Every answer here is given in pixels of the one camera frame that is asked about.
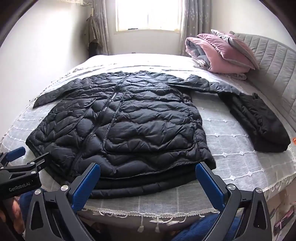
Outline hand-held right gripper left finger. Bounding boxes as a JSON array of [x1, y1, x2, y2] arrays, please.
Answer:
[[25, 163, 101, 241]]

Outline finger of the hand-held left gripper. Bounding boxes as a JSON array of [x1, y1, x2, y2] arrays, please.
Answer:
[[0, 153, 50, 177], [0, 146, 26, 168]]

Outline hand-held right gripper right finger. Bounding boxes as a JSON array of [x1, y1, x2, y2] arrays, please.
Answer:
[[195, 162, 272, 241]]

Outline black puffer jacket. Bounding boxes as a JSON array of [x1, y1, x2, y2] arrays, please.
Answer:
[[26, 71, 242, 200]]

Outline person's left hand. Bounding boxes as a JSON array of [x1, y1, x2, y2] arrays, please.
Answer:
[[0, 197, 25, 230]]

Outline grey bedspread with white grid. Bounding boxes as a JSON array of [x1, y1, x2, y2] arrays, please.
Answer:
[[0, 54, 296, 232]]

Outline cardboard box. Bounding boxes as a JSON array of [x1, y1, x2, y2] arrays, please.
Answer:
[[266, 183, 296, 232]]

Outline black folded garment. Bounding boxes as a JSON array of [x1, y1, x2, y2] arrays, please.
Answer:
[[218, 93, 291, 153]]

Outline pink and grey folded quilt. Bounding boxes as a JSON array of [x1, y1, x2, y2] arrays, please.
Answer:
[[185, 34, 255, 80]]

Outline grey quilted headboard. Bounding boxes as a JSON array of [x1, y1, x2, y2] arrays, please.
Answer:
[[232, 32, 296, 139]]

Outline pink and grey pillow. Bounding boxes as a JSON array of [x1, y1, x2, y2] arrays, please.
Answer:
[[211, 29, 260, 70]]

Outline hanging grey-green coat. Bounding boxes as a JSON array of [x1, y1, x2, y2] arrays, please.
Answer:
[[84, 15, 100, 58]]

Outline grey patterned curtain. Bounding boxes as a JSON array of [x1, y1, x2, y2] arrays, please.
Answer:
[[180, 0, 212, 56], [92, 0, 110, 55]]

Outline window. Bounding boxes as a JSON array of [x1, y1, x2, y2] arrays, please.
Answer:
[[115, 0, 183, 33]]

